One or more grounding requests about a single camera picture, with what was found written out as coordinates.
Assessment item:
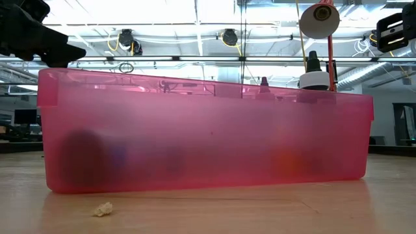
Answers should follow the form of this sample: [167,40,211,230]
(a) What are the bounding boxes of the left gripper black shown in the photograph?
[0,0,86,68]

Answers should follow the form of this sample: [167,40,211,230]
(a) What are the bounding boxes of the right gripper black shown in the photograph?
[376,0,416,53]

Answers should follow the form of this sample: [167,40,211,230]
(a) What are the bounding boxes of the large black food coloring bottle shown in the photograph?
[298,50,337,105]

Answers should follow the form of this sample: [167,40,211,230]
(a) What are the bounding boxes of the large purple food coloring bottle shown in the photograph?
[255,76,276,101]

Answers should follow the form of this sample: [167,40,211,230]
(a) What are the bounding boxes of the red desk lamp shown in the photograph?
[298,0,341,92]

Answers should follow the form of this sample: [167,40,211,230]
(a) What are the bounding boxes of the dark computer monitor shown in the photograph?
[13,109,38,125]

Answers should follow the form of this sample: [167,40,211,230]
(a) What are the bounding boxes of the small crumpled paper scrap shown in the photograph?
[93,201,114,218]

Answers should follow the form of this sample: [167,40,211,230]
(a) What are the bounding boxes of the red translucent plastic bin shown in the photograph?
[36,67,374,195]

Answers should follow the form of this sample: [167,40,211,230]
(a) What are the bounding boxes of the silver ventilation duct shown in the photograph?
[336,40,416,92]

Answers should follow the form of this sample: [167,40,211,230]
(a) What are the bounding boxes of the black ceiling cord reel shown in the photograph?
[220,28,243,56]
[107,28,144,56]

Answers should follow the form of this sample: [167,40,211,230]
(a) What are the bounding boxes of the yellow hanging strap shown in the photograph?
[294,0,308,72]

